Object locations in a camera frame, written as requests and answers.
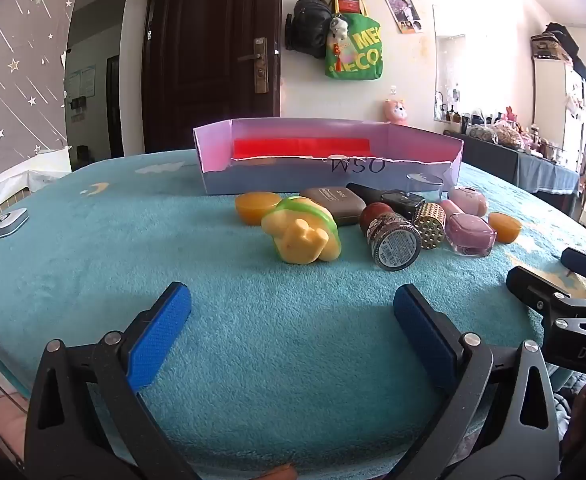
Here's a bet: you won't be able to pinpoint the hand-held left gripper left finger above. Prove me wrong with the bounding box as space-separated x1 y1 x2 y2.
24 281 201 480

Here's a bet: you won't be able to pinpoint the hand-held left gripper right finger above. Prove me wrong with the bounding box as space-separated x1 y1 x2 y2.
388 283 560 480

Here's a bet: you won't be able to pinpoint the orange round soap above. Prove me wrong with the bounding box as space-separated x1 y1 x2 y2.
488 211 522 245
235 191 280 225

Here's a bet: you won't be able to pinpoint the pink nail polish bottle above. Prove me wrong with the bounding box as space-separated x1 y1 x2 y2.
440 199 497 257

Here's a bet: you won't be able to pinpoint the glitter nail polish bottle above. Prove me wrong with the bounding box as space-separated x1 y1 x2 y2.
359 202 422 272

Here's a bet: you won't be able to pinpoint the gold studded cylinder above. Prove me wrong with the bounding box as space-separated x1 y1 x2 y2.
413 202 446 250

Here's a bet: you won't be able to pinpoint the pink round device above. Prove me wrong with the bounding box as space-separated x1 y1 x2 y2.
448 185 488 217

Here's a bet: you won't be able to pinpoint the black nail polish bottle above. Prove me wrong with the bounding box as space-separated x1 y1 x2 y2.
346 182 425 221

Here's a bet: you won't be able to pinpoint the clear plastic cup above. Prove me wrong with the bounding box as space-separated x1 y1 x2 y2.
407 172 444 206

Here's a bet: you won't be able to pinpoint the brown eyeshadow case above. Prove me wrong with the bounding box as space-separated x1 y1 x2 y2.
300 187 367 226

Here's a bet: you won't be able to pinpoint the yellow green toy figurine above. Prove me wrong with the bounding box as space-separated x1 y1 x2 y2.
261 196 343 264

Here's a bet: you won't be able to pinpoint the purple cardboard box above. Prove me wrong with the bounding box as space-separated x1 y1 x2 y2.
193 117 464 196

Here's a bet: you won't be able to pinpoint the side table with dark cloth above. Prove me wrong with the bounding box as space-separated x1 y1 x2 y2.
443 130 586 216

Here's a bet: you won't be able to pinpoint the clutter of small bottles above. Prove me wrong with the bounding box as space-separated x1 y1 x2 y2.
435 90 574 156

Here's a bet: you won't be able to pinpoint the white cabinet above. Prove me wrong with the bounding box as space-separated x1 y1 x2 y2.
530 55 586 171

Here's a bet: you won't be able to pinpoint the white square device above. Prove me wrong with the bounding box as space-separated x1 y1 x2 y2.
0 207 29 238

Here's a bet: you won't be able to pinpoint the dark clothes pile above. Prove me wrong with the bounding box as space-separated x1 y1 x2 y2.
530 22 586 91

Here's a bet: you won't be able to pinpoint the pink plush toy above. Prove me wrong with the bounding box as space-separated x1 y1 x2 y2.
384 98 408 126

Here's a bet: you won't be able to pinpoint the red paper liner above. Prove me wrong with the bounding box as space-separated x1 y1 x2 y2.
233 136 374 160

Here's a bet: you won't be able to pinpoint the dark wooden door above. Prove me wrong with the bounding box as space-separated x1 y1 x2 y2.
143 0 284 153

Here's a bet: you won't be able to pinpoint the green tote bag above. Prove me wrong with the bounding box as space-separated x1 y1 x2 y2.
324 0 385 81

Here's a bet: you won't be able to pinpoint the white plush toy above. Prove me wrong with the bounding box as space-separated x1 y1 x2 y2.
327 16 350 46

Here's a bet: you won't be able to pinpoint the black backpack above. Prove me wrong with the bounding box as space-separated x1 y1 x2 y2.
285 0 334 60

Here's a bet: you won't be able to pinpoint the wall notices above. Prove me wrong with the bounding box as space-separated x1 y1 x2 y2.
68 65 96 100

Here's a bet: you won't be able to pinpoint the brass door handle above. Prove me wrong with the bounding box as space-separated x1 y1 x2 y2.
237 36 269 94

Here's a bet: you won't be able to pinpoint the wall photo sheet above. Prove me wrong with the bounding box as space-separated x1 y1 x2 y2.
385 0 424 35

